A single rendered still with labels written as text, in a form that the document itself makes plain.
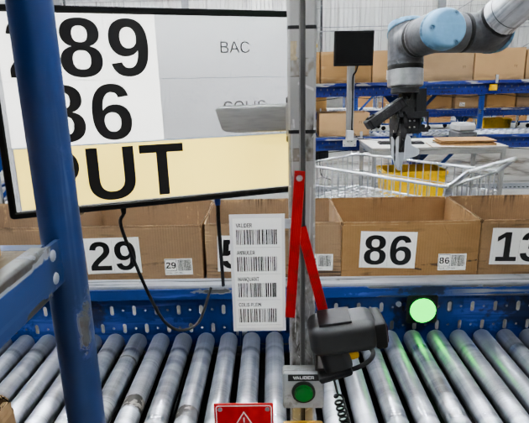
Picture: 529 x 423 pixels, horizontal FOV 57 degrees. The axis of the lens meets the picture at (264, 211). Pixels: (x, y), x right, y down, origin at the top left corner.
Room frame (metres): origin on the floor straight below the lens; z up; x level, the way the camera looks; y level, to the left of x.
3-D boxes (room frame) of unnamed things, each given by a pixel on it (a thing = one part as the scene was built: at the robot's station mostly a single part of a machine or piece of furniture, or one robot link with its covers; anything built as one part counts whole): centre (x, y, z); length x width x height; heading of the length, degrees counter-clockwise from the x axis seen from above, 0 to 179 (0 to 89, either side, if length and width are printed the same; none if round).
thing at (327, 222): (1.46, -0.03, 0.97); 0.39 x 0.29 x 0.17; 89
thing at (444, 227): (1.45, -0.42, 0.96); 0.39 x 0.29 x 0.17; 89
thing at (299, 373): (0.70, -0.06, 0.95); 0.07 x 0.03 x 0.07; 89
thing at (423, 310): (1.24, -0.44, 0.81); 0.07 x 0.01 x 0.07; 89
